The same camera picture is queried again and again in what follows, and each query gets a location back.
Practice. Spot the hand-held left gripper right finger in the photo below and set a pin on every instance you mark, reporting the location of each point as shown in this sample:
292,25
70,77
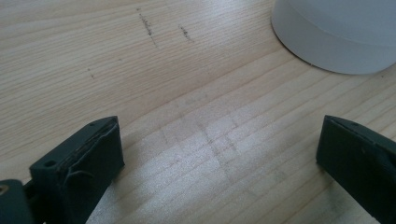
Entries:
361,161

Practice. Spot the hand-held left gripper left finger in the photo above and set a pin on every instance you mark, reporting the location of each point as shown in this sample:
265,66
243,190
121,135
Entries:
77,168

